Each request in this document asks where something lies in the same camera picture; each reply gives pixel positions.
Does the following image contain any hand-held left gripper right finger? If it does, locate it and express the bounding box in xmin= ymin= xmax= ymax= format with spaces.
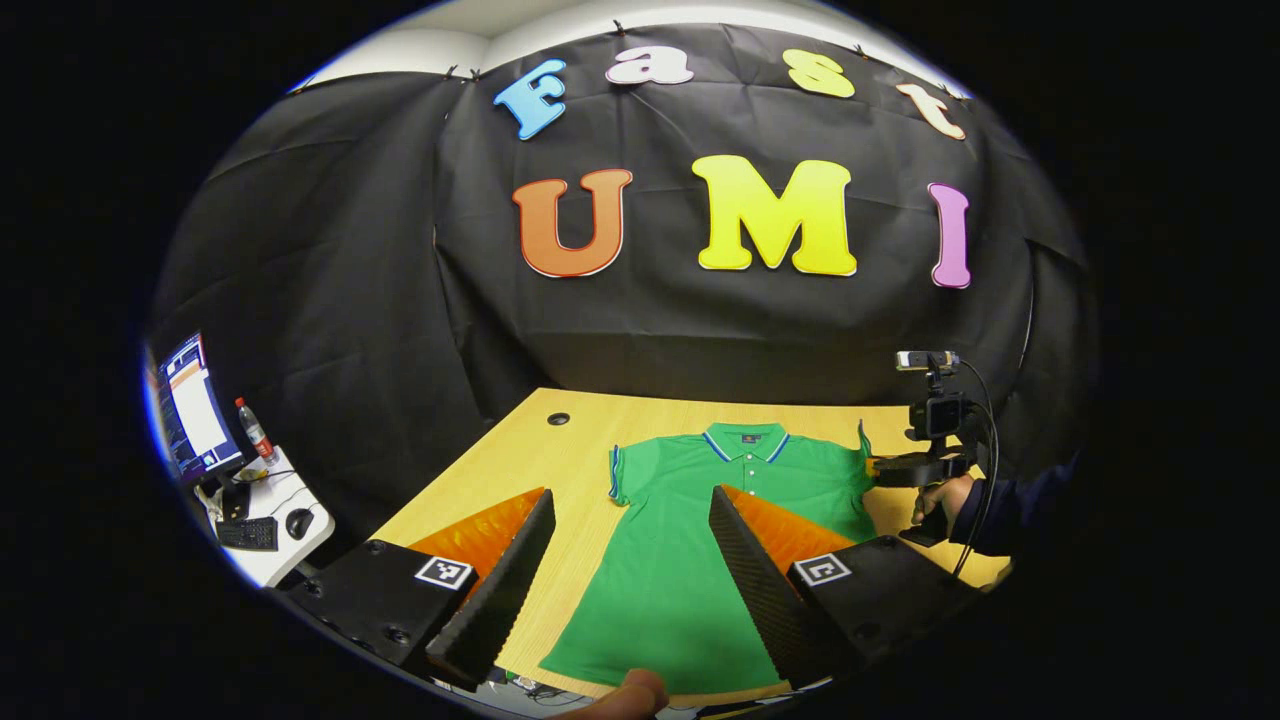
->
xmin=709 ymin=486 xmax=988 ymax=693

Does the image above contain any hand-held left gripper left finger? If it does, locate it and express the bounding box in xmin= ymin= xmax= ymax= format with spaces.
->
xmin=285 ymin=489 xmax=557 ymax=693

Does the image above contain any green T-shirt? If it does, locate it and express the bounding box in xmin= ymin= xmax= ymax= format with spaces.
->
xmin=540 ymin=420 xmax=881 ymax=696

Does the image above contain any black keyboard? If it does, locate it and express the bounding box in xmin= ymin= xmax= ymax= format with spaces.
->
xmin=215 ymin=517 xmax=279 ymax=553

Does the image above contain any clear water bottle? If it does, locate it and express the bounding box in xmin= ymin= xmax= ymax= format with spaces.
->
xmin=236 ymin=397 xmax=276 ymax=463

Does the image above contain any computer monitor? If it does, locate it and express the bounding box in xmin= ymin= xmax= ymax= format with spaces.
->
xmin=150 ymin=333 xmax=246 ymax=486

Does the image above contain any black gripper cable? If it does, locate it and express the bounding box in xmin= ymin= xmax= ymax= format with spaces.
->
xmin=950 ymin=358 xmax=1001 ymax=581

